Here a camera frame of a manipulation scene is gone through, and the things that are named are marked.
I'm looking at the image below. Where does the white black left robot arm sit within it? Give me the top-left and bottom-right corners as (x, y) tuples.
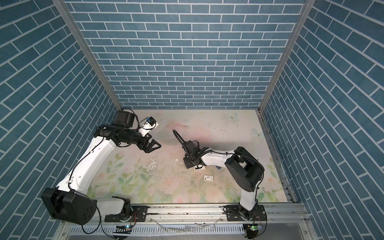
(41, 111), (161, 226)

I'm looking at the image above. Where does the black corrugated cable conduit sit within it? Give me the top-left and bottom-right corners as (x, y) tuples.
(172, 129), (187, 149)

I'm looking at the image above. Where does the white staple box sleeve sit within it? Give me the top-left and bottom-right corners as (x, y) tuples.
(203, 175), (214, 182)

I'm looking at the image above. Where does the open staple box tray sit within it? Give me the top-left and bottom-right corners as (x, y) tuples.
(195, 166), (206, 171)

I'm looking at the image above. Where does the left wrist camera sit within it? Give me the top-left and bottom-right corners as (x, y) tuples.
(138, 117), (159, 137)

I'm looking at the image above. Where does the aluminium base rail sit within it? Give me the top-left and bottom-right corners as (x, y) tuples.
(53, 203), (317, 240)

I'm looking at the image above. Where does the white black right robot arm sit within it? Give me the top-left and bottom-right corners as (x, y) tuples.
(181, 140), (265, 213)

